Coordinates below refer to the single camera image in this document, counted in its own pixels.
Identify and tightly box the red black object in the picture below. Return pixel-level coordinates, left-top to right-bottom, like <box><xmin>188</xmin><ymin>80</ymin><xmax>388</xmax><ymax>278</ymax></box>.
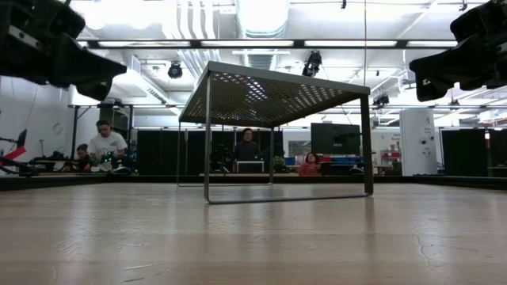
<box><xmin>0</xmin><ymin>128</ymin><xmax>29</xmax><ymax>164</ymax></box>

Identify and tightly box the white-edged screen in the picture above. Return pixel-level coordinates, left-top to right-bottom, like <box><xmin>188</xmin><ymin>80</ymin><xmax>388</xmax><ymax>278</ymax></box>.
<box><xmin>235</xmin><ymin>160</ymin><xmax>265</xmax><ymax>174</ymax></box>

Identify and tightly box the black partition panel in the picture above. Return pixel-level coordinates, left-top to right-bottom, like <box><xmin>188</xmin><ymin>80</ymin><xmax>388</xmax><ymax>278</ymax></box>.
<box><xmin>136</xmin><ymin>129</ymin><xmax>284</xmax><ymax>175</ymax></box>
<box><xmin>440</xmin><ymin>128</ymin><xmax>507</xmax><ymax>178</ymax></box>

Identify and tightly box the black overhead camera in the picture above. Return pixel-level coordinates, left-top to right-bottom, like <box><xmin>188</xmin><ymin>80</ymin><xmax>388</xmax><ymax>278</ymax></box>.
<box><xmin>301</xmin><ymin>50</ymin><xmax>323</xmax><ymax>78</ymax></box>

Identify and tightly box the grey perforated metal shelf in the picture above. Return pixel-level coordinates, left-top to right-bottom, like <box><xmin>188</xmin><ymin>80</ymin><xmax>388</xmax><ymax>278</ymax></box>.
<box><xmin>177</xmin><ymin>60</ymin><xmax>375</xmax><ymax>205</ymax></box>

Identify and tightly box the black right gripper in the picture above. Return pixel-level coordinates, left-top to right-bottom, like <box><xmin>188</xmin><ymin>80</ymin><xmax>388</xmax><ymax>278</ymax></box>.
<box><xmin>409</xmin><ymin>0</ymin><xmax>507</xmax><ymax>103</ymax></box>

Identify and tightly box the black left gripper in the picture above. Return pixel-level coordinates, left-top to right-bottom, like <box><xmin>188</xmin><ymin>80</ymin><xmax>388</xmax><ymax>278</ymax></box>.
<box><xmin>0</xmin><ymin>0</ymin><xmax>128</xmax><ymax>101</ymax></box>

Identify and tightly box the black monitor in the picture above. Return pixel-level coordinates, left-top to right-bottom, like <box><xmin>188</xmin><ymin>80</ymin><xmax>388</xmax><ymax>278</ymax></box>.
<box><xmin>310</xmin><ymin>122</ymin><xmax>362</xmax><ymax>157</ymax></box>

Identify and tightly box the black aluminium rig frame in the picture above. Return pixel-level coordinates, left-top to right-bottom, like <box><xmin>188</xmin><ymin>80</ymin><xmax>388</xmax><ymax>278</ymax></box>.
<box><xmin>0</xmin><ymin>38</ymin><xmax>507</xmax><ymax>192</ymax></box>

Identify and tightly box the person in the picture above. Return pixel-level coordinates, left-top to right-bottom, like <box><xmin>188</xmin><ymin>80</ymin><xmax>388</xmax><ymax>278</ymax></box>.
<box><xmin>297</xmin><ymin>152</ymin><xmax>324</xmax><ymax>177</ymax></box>
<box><xmin>233</xmin><ymin>127</ymin><xmax>265</xmax><ymax>163</ymax></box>
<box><xmin>74</xmin><ymin>142</ymin><xmax>90</xmax><ymax>164</ymax></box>
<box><xmin>85</xmin><ymin>120</ymin><xmax>130</xmax><ymax>171</ymax></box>

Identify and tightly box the black metal rack frame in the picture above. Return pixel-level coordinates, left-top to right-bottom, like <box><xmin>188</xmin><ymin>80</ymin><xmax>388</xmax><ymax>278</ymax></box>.
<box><xmin>67</xmin><ymin>103</ymin><xmax>135</xmax><ymax>172</ymax></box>

